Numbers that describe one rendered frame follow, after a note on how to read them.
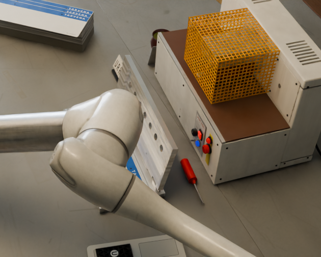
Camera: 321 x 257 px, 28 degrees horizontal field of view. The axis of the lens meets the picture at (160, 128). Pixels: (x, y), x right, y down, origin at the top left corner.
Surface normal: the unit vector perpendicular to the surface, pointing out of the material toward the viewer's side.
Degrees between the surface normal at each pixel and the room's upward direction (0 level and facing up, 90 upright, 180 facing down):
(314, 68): 0
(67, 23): 0
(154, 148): 79
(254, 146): 90
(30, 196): 0
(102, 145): 21
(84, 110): 28
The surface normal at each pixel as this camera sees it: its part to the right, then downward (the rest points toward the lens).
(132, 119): 0.79, -0.32
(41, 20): 0.07, -0.70
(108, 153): 0.43, -0.47
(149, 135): -0.91, 0.06
